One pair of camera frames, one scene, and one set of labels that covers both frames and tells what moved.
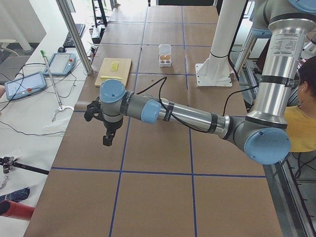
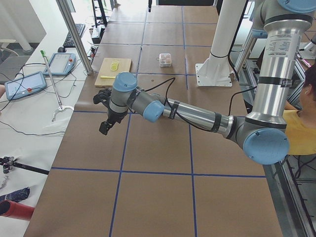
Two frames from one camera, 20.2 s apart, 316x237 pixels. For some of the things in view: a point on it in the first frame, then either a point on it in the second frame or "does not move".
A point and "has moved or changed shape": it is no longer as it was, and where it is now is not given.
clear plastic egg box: [165, 57] has moved or changed shape
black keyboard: [68, 42] does not move
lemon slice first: [114, 67] does not move
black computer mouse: [61, 50] does not move
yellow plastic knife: [107, 77] does not move
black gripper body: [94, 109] -> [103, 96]
